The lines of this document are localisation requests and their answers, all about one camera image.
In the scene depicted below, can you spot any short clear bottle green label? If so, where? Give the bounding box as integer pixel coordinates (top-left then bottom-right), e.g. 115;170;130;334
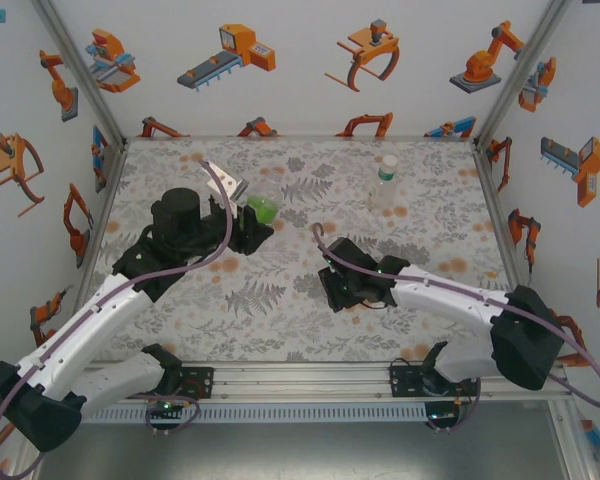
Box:
245;167;285;227

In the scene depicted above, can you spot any clear bottle green white label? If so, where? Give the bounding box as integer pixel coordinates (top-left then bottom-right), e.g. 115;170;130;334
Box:
368;164;399;215

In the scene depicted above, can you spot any floral patterned table mat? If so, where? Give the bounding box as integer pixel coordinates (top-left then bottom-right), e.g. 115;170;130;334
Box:
68;138;531;364

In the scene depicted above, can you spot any green circuit board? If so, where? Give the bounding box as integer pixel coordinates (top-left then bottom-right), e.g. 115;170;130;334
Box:
146;399;186;417
426;407;462;425

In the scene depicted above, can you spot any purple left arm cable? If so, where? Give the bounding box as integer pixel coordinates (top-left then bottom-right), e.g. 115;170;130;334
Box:
0;158;232;476

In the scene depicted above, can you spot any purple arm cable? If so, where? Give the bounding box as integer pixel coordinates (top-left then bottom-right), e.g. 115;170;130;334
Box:
312;222;600;411
0;158;232;476

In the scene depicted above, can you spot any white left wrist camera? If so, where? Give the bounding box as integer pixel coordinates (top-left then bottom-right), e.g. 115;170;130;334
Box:
205;159;250;217

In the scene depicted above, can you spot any aluminium side rail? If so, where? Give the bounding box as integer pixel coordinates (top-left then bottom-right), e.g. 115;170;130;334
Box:
77;141;130;281
472;139;526;291

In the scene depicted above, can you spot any thin aluminium table rail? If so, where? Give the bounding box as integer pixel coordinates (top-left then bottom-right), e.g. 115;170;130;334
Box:
124;133;477;144

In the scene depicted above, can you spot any aluminium frame rail with slots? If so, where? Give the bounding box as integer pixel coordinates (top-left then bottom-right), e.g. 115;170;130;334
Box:
82;360;574;404

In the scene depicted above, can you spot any grey slotted cable duct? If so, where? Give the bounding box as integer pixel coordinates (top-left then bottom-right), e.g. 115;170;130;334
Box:
82;403;427;424

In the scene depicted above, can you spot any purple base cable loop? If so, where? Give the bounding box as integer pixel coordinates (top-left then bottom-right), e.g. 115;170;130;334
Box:
144;397;202;438
426;372;486;434

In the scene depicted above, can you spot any aluminium corner post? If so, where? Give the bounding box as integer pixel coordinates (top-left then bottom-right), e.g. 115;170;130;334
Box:
472;0;574;149
29;0;130;149

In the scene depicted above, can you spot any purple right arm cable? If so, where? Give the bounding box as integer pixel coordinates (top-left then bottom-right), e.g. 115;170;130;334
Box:
312;222;600;411

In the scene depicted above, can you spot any aluminium frame leg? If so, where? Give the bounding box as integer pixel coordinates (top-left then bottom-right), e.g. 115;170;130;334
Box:
547;399;599;480

